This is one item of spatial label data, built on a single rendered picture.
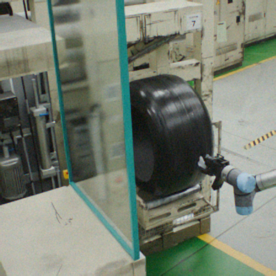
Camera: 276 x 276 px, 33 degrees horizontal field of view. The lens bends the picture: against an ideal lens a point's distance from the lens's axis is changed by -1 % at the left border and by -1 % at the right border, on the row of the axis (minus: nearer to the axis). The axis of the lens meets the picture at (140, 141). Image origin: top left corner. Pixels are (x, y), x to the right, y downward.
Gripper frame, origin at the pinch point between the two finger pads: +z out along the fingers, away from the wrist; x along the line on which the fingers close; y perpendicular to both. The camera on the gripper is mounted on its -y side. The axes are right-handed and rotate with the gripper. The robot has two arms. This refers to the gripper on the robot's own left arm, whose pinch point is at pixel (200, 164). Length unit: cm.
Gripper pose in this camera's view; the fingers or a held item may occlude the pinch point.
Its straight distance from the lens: 224.6
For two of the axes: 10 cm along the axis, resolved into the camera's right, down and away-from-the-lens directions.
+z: -4.7, -2.6, 8.4
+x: -8.8, 2.4, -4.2
